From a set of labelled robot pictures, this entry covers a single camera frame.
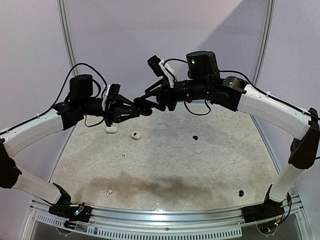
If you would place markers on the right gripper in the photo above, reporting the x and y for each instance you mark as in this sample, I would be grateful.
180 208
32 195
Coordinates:
164 97

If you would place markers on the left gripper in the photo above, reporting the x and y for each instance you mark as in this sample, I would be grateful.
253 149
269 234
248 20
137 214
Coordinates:
117 108

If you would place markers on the black charging case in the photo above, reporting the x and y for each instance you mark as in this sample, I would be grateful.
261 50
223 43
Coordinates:
143 106

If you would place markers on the white oval charging case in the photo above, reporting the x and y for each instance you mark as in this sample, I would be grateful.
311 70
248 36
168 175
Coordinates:
111 129

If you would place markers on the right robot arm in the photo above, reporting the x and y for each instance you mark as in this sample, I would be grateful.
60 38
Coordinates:
237 93

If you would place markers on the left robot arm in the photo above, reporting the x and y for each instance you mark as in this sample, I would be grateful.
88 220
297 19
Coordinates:
80 102

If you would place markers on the white open charging case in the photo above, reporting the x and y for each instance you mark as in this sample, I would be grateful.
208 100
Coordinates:
135 135

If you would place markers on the white stem earbud lower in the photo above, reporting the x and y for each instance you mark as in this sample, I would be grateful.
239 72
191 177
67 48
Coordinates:
109 192

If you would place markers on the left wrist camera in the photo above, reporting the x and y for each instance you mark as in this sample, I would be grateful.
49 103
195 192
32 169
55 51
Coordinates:
109 95

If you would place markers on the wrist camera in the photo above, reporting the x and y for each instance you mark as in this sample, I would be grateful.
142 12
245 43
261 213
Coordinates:
162 69
109 95

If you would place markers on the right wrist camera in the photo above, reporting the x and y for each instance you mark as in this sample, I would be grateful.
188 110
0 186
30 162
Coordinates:
162 69

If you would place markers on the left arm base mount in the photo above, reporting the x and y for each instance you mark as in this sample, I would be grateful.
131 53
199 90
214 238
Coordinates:
74 212

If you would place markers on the left aluminium corner post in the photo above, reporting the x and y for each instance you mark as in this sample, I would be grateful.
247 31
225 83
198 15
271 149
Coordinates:
62 11

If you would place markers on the aluminium corner post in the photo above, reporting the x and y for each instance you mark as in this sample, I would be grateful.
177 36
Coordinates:
264 41
62 11

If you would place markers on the right aluminium corner post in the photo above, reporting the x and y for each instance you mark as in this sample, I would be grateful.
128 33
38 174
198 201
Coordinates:
264 41

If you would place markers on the aluminium front rail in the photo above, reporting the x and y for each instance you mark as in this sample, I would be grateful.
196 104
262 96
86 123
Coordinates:
107 223

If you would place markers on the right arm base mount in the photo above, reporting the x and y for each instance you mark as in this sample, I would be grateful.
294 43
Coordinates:
260 213

